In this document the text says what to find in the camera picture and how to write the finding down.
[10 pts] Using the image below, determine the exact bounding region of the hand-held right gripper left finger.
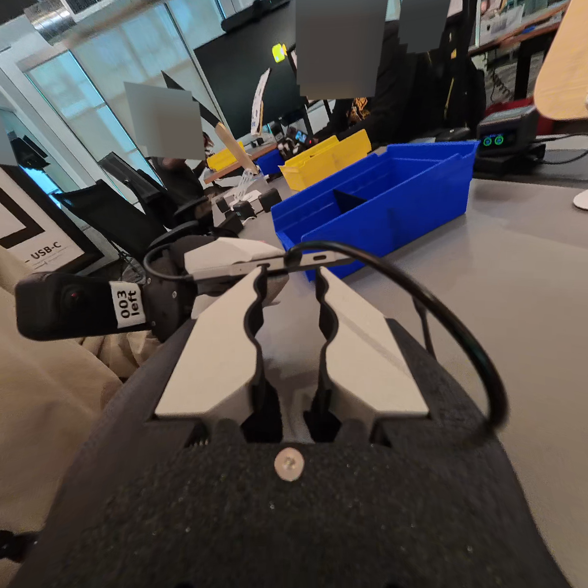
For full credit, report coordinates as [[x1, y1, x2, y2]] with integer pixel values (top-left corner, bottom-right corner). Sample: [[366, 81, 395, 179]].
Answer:
[[154, 266, 268, 426]]

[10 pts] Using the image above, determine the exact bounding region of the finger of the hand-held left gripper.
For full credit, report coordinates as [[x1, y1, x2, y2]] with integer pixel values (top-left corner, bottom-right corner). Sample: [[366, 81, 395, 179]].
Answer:
[[190, 273, 291, 320], [184, 236, 286, 277]]

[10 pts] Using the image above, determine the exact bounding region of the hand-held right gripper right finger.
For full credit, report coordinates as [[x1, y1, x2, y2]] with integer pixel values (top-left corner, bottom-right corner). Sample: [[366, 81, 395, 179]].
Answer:
[[316, 267, 432, 430]]

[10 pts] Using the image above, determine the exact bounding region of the grey USB hub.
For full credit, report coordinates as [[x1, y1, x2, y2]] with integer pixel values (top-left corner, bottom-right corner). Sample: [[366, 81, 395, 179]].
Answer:
[[190, 252, 361, 282]]

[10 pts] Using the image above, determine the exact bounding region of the blue storage bin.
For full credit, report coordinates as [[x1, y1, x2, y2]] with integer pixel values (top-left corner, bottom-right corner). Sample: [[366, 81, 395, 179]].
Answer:
[[255, 149, 288, 176], [270, 140, 481, 282]]

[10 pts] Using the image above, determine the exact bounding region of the yellow storage bin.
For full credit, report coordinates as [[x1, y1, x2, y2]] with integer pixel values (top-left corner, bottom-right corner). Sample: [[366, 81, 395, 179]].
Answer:
[[279, 130, 372, 191], [206, 148, 246, 172]]

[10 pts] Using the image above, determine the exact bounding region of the black office chair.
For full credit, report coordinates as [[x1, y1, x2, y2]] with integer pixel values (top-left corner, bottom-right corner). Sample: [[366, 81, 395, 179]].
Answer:
[[53, 179, 168, 272], [99, 152, 209, 230]]

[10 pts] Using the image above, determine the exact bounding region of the black framed marker sign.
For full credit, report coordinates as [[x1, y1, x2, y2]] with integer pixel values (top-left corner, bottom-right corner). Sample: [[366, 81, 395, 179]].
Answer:
[[0, 165, 104, 276]]

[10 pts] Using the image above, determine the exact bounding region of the black bin divider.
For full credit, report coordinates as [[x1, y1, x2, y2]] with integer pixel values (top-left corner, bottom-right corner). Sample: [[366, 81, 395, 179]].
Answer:
[[333, 188, 368, 216]]

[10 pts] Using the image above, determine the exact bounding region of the black monitor screen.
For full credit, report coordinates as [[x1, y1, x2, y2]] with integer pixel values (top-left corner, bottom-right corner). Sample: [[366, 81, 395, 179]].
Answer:
[[193, 16, 322, 138]]

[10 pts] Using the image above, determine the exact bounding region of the person's beige clothing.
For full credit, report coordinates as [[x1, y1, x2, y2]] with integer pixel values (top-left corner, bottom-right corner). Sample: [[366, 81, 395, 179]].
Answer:
[[0, 248, 152, 540]]

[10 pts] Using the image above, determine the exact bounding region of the black power adapter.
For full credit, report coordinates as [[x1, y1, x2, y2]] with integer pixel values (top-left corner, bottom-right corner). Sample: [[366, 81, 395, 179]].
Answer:
[[473, 142, 547, 174]]

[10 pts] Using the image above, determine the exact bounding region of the black power station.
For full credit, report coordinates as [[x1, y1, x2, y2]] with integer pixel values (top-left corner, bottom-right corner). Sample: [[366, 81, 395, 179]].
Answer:
[[475, 107, 540, 159]]

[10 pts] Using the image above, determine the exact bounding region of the wooden book stand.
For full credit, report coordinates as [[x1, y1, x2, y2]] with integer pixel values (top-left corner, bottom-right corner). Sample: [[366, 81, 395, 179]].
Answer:
[[534, 0, 588, 211]]

